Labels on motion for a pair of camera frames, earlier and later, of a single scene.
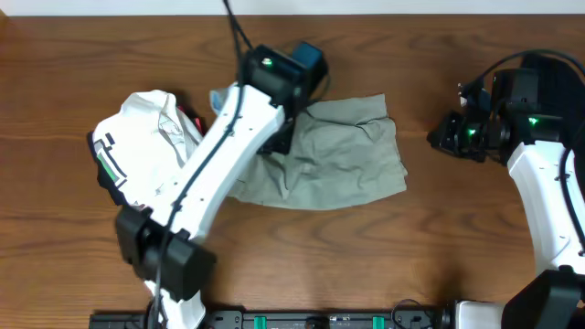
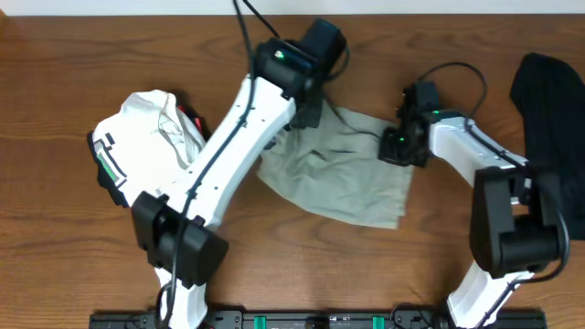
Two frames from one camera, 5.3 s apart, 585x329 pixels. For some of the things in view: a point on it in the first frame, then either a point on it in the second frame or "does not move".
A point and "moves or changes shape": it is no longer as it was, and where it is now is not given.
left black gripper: [276, 143] -> [306, 115]
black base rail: [293, 320] does not move
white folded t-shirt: [141, 147] does not move
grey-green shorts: [339, 151] moves or changes shape
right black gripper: [442, 137] -> [386, 151]
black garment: [561, 93] does not move
